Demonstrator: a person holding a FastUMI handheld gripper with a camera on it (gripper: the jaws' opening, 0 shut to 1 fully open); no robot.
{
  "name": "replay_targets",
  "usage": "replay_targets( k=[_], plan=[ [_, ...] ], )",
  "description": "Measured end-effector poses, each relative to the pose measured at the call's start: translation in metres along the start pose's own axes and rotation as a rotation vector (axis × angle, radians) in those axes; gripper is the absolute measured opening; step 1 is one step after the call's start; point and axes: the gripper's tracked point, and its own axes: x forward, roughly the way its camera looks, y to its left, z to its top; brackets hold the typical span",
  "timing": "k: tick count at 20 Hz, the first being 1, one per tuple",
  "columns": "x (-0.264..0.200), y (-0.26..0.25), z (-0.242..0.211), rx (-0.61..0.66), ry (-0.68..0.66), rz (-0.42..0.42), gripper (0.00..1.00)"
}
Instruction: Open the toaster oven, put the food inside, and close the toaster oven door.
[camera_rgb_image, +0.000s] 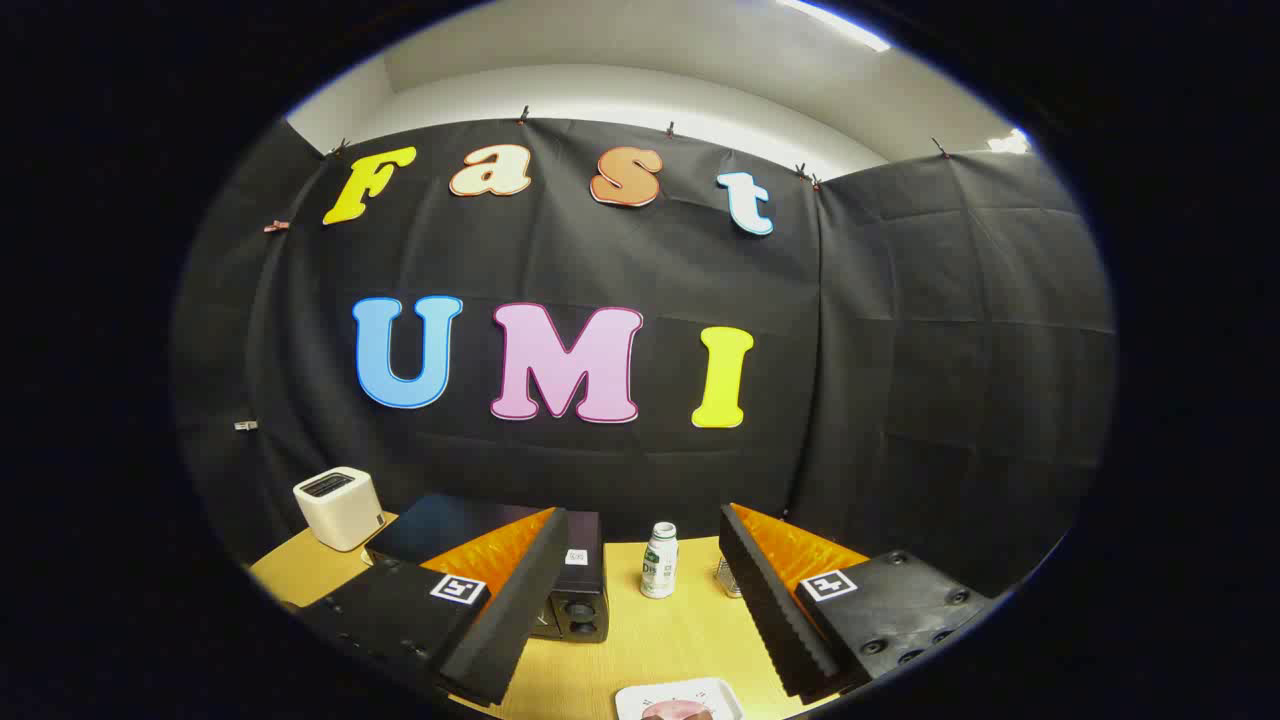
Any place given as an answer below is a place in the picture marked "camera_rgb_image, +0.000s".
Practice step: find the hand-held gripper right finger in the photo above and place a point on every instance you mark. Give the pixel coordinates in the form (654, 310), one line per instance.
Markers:
(770, 610)

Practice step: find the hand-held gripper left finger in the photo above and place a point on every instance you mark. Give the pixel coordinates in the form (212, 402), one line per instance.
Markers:
(520, 610)

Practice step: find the black toaster oven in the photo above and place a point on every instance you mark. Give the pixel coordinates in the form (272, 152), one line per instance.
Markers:
(440, 525)

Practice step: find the pink round ham slice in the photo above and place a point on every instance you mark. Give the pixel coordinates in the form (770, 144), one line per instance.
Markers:
(675, 712)

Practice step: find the white square plate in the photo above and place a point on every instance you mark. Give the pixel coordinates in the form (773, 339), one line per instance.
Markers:
(630, 700)

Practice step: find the white slot toaster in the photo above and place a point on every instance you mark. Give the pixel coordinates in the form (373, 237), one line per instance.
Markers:
(340, 510)

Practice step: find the white green label bottle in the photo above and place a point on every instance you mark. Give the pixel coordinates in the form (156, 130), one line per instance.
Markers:
(659, 565)

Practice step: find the black backdrop cloth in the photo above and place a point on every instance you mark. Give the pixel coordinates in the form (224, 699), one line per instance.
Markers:
(900, 400)

